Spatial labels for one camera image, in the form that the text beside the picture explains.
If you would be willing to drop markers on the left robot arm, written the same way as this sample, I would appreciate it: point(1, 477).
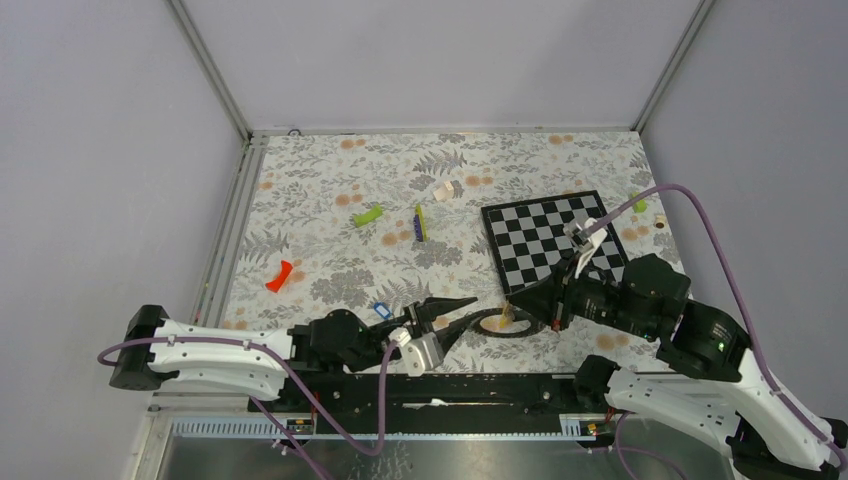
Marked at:
point(157, 349)

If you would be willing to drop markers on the yellow key tag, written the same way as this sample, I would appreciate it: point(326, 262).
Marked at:
point(506, 318)

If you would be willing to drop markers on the blue key tag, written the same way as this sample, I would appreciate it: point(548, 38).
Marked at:
point(382, 311)

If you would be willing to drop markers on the large silver keyring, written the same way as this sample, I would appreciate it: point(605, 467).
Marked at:
point(484, 322)

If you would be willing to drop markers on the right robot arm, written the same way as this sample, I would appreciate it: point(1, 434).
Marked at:
point(751, 420)

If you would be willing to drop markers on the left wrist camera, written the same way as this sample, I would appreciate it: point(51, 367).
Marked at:
point(419, 355)

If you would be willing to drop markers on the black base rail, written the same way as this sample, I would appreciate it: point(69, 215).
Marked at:
point(453, 404)

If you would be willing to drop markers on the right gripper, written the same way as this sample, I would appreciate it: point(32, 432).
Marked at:
point(551, 295)

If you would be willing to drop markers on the black white chessboard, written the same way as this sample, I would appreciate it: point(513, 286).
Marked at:
point(527, 238)

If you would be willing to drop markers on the cream toy block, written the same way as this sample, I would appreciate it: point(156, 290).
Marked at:
point(445, 192)

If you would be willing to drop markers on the green curved block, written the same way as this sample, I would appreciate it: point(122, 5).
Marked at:
point(363, 219)

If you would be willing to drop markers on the small green block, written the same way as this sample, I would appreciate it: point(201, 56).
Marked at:
point(639, 206)

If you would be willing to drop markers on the floral table mat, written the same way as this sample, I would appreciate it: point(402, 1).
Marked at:
point(309, 187)

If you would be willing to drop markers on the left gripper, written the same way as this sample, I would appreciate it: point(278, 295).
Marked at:
point(421, 318)

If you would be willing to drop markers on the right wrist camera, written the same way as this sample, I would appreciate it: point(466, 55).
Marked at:
point(585, 238)

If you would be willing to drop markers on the red curved block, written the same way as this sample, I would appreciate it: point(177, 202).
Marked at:
point(276, 284)

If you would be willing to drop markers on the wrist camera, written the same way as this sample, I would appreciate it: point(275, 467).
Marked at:
point(585, 238)
point(419, 355)

